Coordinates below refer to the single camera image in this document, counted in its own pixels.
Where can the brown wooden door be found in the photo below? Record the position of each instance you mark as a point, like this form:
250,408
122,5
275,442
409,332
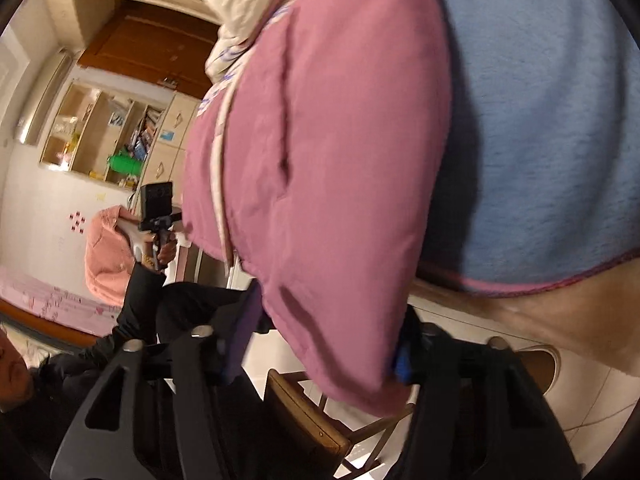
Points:
150,50

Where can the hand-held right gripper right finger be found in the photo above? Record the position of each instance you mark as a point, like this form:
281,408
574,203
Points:
402,367

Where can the person's head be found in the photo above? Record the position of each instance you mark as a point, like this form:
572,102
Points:
12,372

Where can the wooden bed frame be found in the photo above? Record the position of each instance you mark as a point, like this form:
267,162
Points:
45,322

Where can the picture print on shelf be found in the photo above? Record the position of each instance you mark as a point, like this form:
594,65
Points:
118,119

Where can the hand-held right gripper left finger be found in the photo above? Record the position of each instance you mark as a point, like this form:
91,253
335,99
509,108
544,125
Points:
235,345

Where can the person's left hand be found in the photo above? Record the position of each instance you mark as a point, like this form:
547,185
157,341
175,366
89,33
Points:
167,250

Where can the white air conditioner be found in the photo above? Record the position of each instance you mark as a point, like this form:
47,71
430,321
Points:
45,95

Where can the blue fleece blanket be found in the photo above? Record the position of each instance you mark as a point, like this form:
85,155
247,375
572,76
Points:
540,135

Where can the brown shoe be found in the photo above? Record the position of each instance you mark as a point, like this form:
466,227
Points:
542,367

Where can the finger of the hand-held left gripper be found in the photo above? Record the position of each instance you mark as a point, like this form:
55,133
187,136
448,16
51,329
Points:
175,218

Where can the pink wall sticker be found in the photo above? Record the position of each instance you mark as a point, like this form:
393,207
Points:
77,222

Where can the pink and white jacket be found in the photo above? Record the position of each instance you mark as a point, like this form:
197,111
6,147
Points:
325,185

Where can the pink rolled quilt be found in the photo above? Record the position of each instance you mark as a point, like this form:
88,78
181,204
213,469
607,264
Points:
107,255

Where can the light wood bookshelf cabinet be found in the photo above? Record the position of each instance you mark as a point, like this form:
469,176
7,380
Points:
170,150

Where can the wooden chair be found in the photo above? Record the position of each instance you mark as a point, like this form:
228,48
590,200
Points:
305,415

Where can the blue sticker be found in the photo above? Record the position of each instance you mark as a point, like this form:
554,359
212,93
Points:
165,136

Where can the row of books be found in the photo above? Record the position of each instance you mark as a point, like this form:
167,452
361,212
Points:
145,135

